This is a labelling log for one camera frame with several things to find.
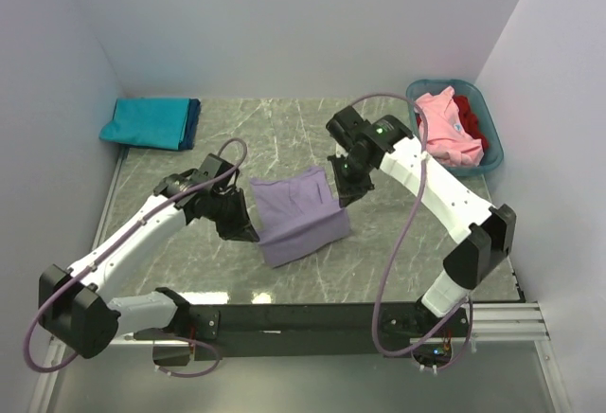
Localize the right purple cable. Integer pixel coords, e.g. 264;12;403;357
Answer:
349;92;476;371

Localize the black base beam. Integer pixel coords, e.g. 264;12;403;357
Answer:
132;301;470;362

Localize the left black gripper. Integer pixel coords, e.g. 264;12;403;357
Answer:
207;188;259;242

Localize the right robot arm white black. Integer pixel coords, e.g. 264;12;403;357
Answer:
326;106;516;336

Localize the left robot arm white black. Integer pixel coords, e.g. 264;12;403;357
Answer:
36;153;258;359

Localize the red t shirt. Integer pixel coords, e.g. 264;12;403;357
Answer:
453;95;490;152

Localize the folded dark blue t shirt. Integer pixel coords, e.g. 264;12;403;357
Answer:
179;99;201;151

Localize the pink t shirt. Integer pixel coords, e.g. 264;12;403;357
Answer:
416;86;485;168

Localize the purple t shirt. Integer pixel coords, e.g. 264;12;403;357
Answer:
250;166;351;268

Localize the teal plastic basket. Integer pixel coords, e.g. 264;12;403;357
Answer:
406;79;504;177

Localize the folded teal t shirt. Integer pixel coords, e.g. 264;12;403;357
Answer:
99;98;189;151

